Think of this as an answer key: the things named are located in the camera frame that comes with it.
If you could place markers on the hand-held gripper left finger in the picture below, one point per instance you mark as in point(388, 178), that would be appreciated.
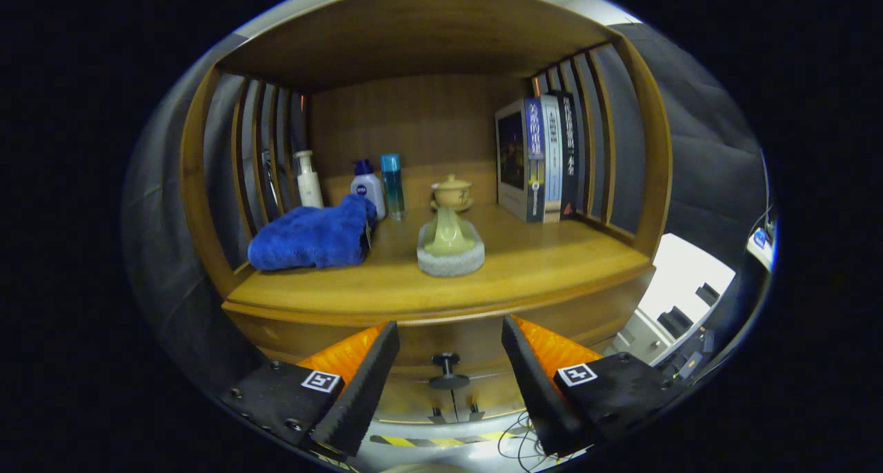
point(364, 397)

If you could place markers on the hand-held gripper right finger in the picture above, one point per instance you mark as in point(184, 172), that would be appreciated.
point(537, 397)

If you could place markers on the wooden drawer with black knob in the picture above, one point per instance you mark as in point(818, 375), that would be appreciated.
point(448, 338)

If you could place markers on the pale green scrubber with grey base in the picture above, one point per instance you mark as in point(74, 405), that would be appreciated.
point(448, 238)

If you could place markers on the wooden countertop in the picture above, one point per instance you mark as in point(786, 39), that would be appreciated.
point(538, 259)

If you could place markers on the white drawer unit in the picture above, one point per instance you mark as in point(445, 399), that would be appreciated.
point(683, 266)

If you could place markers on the wooden cabinet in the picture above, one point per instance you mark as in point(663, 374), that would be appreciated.
point(414, 32)

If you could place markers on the yellow black floor tape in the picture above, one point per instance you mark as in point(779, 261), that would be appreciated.
point(441, 442)

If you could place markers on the black electronic box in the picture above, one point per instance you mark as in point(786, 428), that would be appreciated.
point(690, 363)

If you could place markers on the blue towel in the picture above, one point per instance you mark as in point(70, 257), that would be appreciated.
point(310, 238)

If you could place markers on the white bottle with blue cap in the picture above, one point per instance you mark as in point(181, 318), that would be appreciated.
point(369, 187)

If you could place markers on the teal bottle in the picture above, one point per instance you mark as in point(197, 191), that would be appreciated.
point(392, 187)

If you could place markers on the white pump bottle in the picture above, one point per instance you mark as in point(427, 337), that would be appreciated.
point(309, 187)

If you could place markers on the beige lidded tea cup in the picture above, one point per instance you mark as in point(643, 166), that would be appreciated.
point(455, 194)

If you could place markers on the book with purple spine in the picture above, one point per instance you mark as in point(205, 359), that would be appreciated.
point(534, 156)

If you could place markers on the book with pale blue spine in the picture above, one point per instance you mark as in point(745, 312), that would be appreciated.
point(552, 156)

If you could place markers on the book with black spine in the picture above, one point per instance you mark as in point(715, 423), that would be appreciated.
point(569, 149)

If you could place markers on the white side desk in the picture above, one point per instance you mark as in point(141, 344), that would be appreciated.
point(762, 252)

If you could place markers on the small blue object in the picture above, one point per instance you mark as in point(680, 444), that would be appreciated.
point(759, 238)

